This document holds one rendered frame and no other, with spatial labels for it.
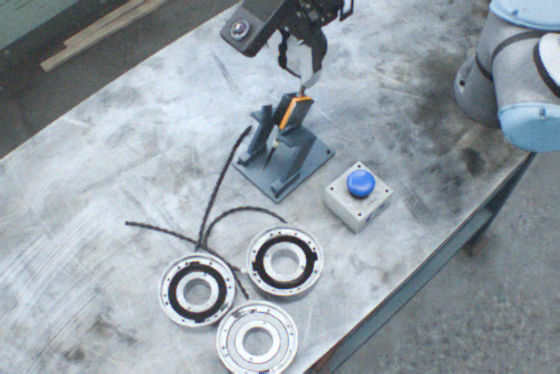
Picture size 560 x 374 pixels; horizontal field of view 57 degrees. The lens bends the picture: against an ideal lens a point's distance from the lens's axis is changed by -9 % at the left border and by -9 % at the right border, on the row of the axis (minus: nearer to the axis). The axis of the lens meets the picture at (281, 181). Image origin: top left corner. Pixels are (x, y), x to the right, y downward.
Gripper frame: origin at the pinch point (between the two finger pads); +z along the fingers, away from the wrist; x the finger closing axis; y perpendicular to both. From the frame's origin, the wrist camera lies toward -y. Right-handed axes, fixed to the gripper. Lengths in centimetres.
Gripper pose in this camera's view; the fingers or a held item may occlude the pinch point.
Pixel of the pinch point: (292, 74)
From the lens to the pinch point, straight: 74.4
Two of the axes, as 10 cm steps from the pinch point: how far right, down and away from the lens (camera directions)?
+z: 0.2, 5.0, 8.6
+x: -7.0, -6.1, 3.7
